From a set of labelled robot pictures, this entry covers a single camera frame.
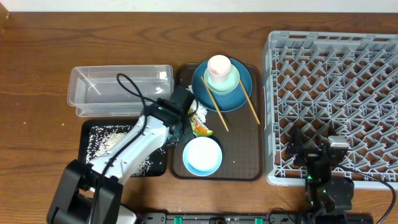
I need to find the white tissue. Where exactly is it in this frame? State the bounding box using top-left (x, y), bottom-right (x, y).
top-left (189, 99), bottom-right (208, 123)

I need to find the yellow green snack wrapper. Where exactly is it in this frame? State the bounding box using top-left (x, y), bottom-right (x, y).
top-left (189, 114), bottom-right (213, 137)

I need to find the wooden chopstick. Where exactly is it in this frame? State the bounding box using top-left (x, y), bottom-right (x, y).
top-left (201, 77), bottom-right (229, 132)
top-left (239, 80), bottom-right (260, 124)

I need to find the light blue bowl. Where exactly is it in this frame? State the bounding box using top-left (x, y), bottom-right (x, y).
top-left (182, 137), bottom-right (223, 177)

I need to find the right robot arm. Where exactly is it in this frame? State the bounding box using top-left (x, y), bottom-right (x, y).
top-left (285, 126), bottom-right (354, 223)

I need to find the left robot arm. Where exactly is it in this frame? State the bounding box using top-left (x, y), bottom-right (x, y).
top-left (47, 96), bottom-right (194, 223)

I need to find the grey dishwasher rack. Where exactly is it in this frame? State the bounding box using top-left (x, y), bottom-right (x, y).
top-left (262, 30), bottom-right (397, 189)

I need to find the brown serving tray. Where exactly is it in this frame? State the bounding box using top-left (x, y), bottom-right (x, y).
top-left (169, 63), bottom-right (264, 181)

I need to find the mint green bowl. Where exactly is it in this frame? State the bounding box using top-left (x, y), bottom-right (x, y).
top-left (204, 65), bottom-right (240, 95)

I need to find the pink cup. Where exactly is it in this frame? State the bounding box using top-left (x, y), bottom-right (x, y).
top-left (208, 55), bottom-right (231, 84)

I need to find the spilled white rice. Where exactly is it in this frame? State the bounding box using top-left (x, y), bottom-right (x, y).
top-left (82, 125), bottom-right (167, 177)

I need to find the clear plastic bin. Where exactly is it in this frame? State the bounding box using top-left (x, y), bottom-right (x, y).
top-left (67, 65), bottom-right (174, 117)

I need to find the black tray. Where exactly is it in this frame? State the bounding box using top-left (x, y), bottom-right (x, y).
top-left (78, 119), bottom-right (167, 177)

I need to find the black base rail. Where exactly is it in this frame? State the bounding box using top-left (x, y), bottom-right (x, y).
top-left (136, 212), bottom-right (374, 224)

